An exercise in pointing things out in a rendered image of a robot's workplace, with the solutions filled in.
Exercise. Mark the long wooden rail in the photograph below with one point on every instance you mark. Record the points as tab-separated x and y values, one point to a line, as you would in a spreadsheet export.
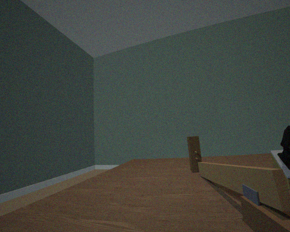
270	183

